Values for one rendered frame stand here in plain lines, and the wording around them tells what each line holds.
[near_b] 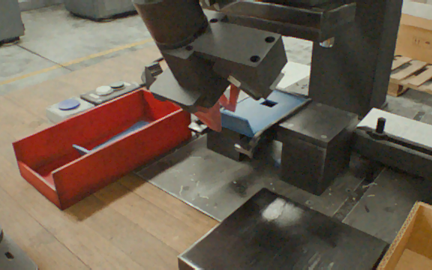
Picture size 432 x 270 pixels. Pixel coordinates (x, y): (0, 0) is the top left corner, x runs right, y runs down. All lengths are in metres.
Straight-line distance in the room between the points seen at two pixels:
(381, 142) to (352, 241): 0.15
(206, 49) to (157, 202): 0.24
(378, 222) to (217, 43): 0.30
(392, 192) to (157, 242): 0.33
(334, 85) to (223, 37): 0.43
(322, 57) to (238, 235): 0.43
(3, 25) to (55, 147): 4.45
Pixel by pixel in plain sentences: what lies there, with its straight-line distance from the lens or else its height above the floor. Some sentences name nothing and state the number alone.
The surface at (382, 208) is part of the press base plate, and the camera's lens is 0.56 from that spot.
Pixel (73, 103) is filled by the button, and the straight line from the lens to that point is 0.76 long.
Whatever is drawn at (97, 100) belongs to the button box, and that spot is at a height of 0.93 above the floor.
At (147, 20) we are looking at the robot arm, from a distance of 0.38.
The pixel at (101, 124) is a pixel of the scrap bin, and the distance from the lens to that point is 0.69.
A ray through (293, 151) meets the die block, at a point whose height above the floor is 0.95.
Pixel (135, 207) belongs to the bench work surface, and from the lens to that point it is 0.54.
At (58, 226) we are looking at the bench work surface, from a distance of 0.53.
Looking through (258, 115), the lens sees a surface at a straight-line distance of 0.55.
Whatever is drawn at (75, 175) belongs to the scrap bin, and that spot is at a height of 0.94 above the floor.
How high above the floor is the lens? 1.23
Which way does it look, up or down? 29 degrees down
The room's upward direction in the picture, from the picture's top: straight up
